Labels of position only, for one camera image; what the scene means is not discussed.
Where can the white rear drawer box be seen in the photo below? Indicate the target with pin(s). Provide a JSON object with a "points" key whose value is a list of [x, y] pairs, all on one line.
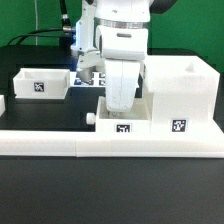
{"points": [[38, 83]]}

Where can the white L-shaped fence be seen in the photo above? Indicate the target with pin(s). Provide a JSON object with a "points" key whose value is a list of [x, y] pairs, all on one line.
{"points": [[76, 143]]}

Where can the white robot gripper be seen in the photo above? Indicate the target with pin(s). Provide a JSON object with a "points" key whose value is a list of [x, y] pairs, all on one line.
{"points": [[122, 51]]}

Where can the white front drawer box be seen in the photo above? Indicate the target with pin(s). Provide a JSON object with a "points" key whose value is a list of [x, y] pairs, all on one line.
{"points": [[138, 120]]}

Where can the white marker sheet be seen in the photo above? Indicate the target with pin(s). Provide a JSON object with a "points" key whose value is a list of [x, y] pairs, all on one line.
{"points": [[97, 80]]}

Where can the white drawer box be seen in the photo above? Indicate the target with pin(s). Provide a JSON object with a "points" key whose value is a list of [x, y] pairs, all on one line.
{"points": [[38, 83], [138, 120]]}

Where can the white drawer cabinet housing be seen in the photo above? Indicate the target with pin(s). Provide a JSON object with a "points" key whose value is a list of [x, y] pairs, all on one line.
{"points": [[181, 93]]}

